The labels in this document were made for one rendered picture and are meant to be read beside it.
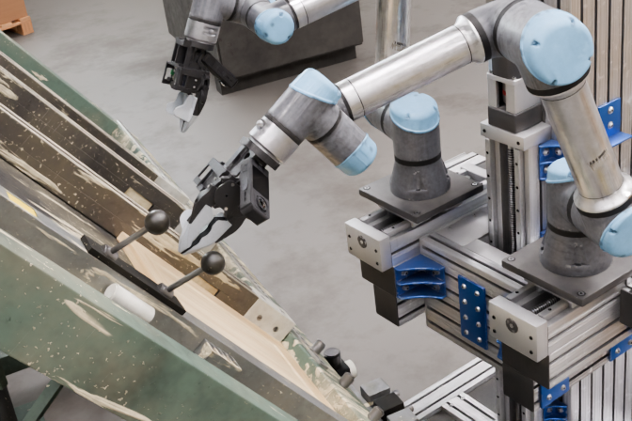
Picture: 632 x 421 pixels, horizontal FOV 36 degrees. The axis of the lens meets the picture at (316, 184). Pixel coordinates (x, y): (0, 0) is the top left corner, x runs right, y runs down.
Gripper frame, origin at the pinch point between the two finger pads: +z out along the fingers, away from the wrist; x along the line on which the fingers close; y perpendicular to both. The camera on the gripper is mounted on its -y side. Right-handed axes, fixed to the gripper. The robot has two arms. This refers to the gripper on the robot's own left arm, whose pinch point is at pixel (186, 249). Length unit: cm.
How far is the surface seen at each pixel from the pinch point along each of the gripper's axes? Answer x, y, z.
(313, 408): -37.9, -5.8, 8.8
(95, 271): 13.0, -5.8, 9.7
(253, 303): -44, 37, 7
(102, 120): -51, 181, 9
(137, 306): 5.4, -9.1, 9.9
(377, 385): -77, 26, 4
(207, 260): 1.7, -9.4, -1.8
